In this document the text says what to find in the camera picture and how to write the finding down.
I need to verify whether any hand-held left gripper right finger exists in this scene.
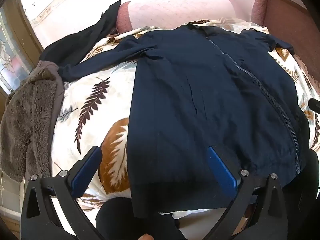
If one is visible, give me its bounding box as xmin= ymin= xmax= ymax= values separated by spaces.
xmin=202 ymin=146 xmax=297 ymax=240

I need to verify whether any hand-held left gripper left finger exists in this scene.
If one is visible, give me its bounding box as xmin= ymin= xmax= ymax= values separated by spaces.
xmin=20 ymin=145 xmax=105 ymax=240

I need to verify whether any navy zip jacket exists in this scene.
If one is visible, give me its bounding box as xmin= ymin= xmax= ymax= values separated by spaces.
xmin=60 ymin=22 xmax=310 ymax=218

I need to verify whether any leaf print blanket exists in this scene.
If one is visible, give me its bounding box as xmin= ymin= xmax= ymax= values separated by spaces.
xmin=50 ymin=17 xmax=320 ymax=230

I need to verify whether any grey fleece garment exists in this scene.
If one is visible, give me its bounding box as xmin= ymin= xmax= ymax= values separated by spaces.
xmin=0 ymin=60 xmax=65 ymax=183

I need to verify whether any pink sofa cushion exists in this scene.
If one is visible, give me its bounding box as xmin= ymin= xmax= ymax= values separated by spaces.
xmin=116 ymin=0 xmax=265 ymax=34

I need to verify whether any black garment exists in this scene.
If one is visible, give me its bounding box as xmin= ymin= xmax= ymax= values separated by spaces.
xmin=41 ymin=0 xmax=122 ymax=67

